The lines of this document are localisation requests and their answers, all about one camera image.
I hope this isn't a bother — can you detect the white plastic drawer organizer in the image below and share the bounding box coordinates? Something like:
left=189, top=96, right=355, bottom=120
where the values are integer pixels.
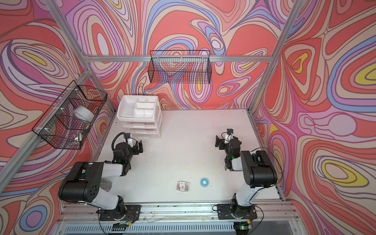
left=117, top=95, right=164, bottom=139

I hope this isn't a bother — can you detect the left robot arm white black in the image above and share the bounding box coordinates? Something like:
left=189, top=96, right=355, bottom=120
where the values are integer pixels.
left=58, top=138, right=143, bottom=225

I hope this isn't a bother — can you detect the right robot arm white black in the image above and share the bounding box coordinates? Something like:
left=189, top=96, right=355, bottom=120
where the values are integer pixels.
left=213, top=134, right=278, bottom=221

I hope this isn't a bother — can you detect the blue tape roll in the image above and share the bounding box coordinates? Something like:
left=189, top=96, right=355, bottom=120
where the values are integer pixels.
left=200, top=177, right=210, bottom=188

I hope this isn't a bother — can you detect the white tape roll in basket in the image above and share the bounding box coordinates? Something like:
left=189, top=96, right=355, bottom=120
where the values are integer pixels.
left=73, top=106, right=95, bottom=122

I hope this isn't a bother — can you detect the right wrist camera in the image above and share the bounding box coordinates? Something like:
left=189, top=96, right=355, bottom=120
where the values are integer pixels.
left=226, top=128, right=234, bottom=139

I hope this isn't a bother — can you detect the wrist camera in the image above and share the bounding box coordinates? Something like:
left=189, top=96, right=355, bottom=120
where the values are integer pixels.
left=123, top=133, right=133, bottom=146
left=226, top=128, right=234, bottom=139

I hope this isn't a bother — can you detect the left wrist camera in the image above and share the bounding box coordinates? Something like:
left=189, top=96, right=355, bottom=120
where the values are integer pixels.
left=123, top=133, right=133, bottom=146

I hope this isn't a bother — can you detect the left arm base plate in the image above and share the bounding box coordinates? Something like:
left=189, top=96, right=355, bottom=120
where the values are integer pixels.
left=97, top=205, right=141, bottom=222

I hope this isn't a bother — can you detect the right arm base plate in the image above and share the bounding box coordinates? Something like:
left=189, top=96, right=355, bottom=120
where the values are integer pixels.
left=212, top=204, right=258, bottom=221

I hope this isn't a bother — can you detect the black wire basket left wall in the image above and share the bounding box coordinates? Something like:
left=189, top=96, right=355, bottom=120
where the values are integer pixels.
left=32, top=81, right=107, bottom=150

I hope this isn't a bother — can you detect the black wire basket wall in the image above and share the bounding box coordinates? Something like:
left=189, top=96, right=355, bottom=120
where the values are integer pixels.
left=32, top=81, right=107, bottom=150
left=147, top=50, right=212, bottom=85

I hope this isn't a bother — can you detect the black wire basket back wall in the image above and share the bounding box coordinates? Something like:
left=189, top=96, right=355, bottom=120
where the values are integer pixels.
left=147, top=50, right=212, bottom=85

